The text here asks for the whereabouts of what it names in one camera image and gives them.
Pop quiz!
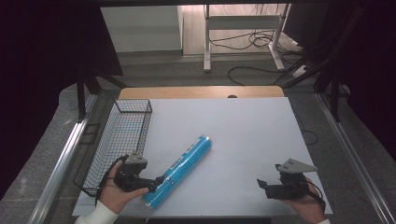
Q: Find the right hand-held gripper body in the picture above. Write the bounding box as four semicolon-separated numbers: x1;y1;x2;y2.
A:
264;158;318;201

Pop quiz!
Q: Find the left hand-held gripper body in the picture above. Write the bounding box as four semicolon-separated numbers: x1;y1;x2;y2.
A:
113;150;158;193

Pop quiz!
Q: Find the blue cylindrical roll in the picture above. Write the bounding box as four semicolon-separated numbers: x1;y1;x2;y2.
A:
142;133;213;211

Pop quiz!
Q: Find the black wire mesh basket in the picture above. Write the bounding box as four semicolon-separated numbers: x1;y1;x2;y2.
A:
73;98;153;198

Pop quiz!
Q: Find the person's left hand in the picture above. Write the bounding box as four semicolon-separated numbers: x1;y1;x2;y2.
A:
98;161;149;215

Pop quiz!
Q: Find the person's right hand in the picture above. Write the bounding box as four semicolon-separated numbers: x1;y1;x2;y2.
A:
281;176;327;224

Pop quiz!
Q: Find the white sheet table cover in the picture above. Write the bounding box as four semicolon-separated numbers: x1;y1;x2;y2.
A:
72;96;334;217

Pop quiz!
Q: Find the wooden table top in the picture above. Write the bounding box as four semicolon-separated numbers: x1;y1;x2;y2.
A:
118;85;286;101

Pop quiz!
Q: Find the black metal stand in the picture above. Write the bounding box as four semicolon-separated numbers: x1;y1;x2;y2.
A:
274;6;367;123
76;66;128;123

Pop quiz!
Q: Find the white power strip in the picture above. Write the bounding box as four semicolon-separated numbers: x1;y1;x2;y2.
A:
291;64;311;78

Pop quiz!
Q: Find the white cabinet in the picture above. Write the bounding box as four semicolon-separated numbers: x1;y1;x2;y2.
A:
100;5;185;54

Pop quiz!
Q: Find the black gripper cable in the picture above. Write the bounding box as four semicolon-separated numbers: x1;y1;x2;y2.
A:
94;154;129;207
306;180;327;213

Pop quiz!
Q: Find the black thin cable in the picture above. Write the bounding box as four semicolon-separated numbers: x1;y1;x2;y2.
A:
292;108;319;146

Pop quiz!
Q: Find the aluminium rail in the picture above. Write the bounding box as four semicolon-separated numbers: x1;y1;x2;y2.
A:
315;92;396;224
27;93;100;224

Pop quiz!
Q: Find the black floor cable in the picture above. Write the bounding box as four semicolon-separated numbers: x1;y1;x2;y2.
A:
208;29;304;87

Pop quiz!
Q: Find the white metal desk frame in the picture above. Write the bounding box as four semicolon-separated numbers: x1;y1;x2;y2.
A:
203;3;291;74

